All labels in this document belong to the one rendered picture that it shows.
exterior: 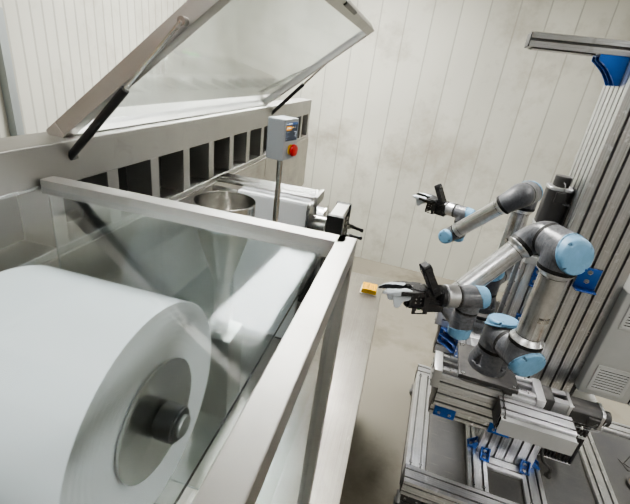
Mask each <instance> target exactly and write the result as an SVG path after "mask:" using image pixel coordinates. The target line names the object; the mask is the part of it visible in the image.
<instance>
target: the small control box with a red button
mask: <svg viewBox="0 0 630 504"><path fill-rule="evenodd" d="M298 124H299V119H298V118H294V117H289V116H284V115H282V116H270V117H268V129H267V143H266V157H267V158H270V159H274V160H278V161H284V160H288V159H292V158H295V156H296V154H297V151H298V147H297V145H296V144H297V134H298Z"/></svg>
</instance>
